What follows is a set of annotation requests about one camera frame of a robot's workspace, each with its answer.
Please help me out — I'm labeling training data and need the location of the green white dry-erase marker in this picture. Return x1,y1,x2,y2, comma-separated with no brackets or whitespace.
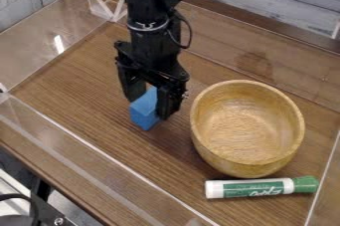
204,176,319,199

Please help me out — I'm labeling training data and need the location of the blue rectangular block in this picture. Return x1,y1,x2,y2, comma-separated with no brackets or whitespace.
129,87,160,130

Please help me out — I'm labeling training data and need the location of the black metal table frame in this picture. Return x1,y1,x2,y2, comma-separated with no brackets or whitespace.
29,178,77,226

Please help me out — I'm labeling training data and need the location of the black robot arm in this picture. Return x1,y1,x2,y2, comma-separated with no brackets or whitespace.
115,0,191,119

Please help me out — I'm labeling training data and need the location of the clear acrylic tray wall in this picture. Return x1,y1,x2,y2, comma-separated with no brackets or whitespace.
0,0,340,226

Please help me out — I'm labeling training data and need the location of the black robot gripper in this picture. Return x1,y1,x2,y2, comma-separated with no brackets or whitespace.
115,20,188,120

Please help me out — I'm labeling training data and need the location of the brown wooden bowl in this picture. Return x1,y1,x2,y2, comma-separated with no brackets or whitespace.
189,80,305,178

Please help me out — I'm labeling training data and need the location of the black cable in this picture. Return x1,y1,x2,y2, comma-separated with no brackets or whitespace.
0,193,47,226

